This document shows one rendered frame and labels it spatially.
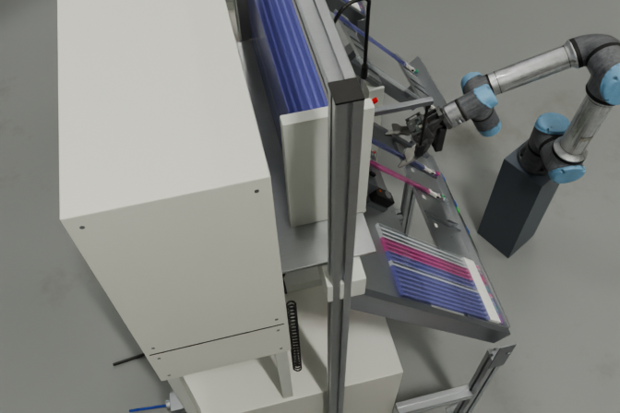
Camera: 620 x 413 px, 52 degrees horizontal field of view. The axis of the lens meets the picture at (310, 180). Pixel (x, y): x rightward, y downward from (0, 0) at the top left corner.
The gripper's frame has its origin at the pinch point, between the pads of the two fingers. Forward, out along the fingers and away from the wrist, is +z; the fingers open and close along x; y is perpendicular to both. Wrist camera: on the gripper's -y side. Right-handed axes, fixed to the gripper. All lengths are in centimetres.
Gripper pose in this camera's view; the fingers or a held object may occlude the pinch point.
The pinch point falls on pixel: (392, 151)
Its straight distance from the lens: 205.7
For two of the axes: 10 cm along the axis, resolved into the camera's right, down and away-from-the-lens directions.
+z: -8.4, 4.6, 2.8
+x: 2.4, 7.8, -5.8
